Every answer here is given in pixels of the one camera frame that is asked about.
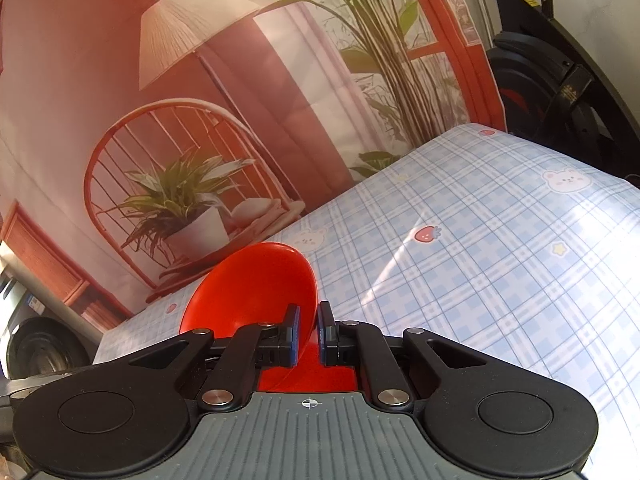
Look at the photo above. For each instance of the washing machine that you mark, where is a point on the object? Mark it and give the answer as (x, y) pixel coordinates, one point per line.
(40, 345)

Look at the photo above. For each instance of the black exercise bike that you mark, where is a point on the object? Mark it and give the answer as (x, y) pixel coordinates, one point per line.
(550, 60)

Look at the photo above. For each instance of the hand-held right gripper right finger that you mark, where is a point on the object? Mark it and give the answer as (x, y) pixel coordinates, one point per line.
(323, 332)

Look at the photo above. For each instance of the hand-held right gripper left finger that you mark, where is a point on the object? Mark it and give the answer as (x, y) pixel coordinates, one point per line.
(295, 335)

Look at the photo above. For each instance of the red bowl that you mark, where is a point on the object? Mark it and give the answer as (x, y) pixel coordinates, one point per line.
(250, 285)

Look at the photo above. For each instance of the blue checked tablecloth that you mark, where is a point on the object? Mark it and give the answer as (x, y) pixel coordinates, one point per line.
(475, 260)

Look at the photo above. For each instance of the printed wall backdrop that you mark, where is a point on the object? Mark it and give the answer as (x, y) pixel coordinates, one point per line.
(250, 85)

